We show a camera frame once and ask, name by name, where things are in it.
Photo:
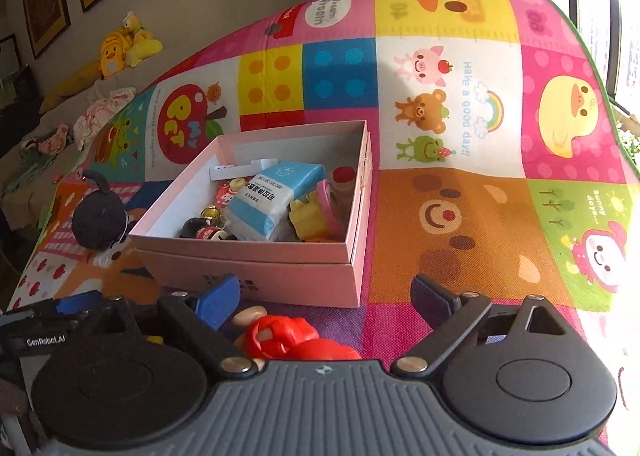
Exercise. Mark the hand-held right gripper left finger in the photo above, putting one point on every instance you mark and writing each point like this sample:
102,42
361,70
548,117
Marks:
217,305

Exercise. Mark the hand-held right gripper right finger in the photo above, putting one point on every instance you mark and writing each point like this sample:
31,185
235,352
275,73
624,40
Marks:
430,302

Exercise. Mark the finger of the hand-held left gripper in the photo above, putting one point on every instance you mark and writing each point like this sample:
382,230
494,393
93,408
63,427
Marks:
75,304

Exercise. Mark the red plastic toy figure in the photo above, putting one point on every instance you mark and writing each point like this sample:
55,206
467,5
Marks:
285,336

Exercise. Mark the small cola bottle toy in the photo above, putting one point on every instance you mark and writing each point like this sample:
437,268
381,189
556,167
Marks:
200,231

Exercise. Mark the pink cardboard box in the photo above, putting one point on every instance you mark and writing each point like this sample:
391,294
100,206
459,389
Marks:
300,281

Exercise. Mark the round red white badge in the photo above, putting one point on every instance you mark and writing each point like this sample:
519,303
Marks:
231,189

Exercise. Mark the blue white tissue pack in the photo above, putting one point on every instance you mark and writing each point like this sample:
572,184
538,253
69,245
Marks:
270,201

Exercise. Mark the white plastic strip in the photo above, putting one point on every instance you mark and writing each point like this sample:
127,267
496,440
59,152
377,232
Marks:
235,169

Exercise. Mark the pink tape roll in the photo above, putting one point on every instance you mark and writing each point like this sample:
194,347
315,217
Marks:
327,198

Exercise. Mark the colourful cartoon play mat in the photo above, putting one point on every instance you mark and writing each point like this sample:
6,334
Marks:
475,236

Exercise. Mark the black plush cat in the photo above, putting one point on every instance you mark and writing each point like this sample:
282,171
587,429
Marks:
97,221

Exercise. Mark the small pink cloth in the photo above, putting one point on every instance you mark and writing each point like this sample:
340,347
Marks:
47,141

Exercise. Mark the pink white patterned cloth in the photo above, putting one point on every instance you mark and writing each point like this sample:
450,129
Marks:
102,116

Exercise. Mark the grey sofa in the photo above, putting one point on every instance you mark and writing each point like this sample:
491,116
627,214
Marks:
67,114

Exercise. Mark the yellow pillow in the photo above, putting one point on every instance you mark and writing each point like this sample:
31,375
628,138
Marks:
70,86

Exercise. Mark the yellow orange plush duck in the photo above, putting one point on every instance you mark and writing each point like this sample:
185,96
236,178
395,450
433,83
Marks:
114,56

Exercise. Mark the yellow plush dog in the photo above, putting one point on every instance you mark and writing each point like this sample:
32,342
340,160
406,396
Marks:
144,44

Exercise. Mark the black window frame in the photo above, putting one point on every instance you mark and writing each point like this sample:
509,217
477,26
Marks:
616,31

